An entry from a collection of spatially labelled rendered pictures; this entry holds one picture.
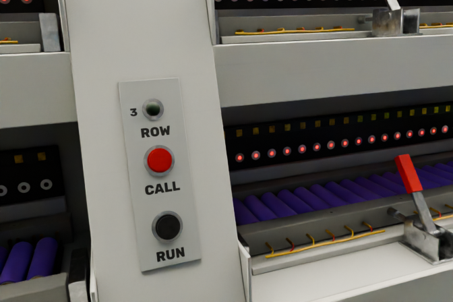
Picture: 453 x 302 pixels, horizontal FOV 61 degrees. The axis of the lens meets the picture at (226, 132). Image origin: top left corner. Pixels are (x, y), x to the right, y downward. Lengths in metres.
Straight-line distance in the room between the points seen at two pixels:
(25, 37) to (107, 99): 0.11
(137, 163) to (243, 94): 0.09
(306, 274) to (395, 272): 0.07
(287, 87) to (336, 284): 0.16
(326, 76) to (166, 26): 0.13
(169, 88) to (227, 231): 0.10
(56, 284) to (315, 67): 0.25
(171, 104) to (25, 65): 0.09
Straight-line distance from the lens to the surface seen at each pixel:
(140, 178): 0.26
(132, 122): 0.26
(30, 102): 0.27
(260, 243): 0.36
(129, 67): 0.27
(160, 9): 0.28
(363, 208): 0.41
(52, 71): 0.27
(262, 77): 0.29
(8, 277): 0.35
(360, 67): 0.34
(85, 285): 0.31
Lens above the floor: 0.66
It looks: 3 degrees up
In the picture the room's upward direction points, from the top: 8 degrees counter-clockwise
